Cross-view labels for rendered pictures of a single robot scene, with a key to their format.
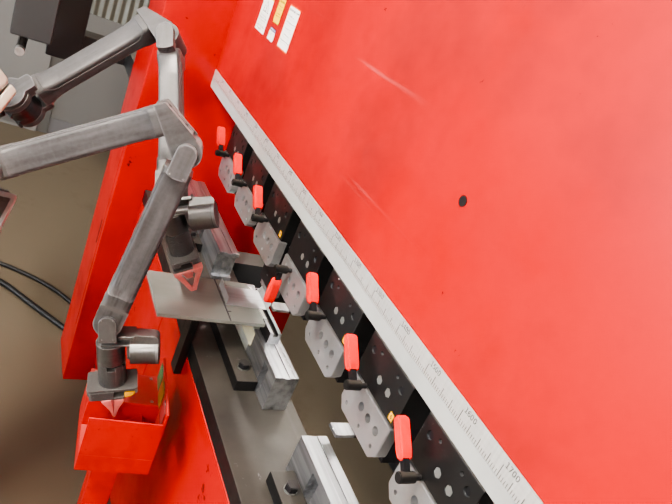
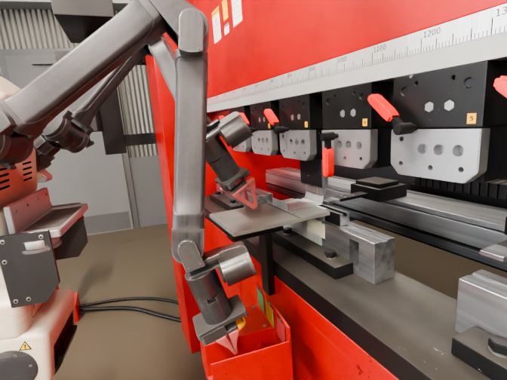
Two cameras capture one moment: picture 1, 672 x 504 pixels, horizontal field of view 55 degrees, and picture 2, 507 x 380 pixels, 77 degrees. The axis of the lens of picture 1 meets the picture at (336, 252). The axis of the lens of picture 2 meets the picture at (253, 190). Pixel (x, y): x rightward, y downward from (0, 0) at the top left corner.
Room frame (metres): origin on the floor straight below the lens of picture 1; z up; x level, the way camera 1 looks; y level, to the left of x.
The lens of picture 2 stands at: (0.56, 0.16, 1.24)
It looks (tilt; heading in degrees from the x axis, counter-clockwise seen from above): 12 degrees down; 9
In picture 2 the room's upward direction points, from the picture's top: 4 degrees counter-clockwise
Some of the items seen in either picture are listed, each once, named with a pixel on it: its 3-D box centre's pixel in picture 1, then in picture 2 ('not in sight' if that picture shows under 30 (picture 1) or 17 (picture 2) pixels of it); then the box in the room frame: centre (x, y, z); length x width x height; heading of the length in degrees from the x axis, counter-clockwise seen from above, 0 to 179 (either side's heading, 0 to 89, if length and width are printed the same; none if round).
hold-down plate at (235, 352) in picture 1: (230, 346); (306, 249); (1.37, 0.15, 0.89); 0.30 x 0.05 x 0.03; 33
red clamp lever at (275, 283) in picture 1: (277, 284); (330, 154); (1.27, 0.09, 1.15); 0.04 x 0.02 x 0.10; 123
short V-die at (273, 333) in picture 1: (262, 314); (320, 209); (1.41, 0.11, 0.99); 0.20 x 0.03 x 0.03; 33
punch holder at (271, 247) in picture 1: (286, 227); (305, 127); (1.46, 0.13, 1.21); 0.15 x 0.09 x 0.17; 33
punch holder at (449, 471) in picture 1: (451, 489); not in sight; (0.78, -0.30, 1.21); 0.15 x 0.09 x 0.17; 33
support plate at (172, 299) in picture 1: (205, 298); (267, 214); (1.36, 0.24, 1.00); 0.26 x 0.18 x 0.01; 123
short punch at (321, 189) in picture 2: (272, 277); (313, 175); (1.44, 0.12, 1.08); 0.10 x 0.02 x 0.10; 33
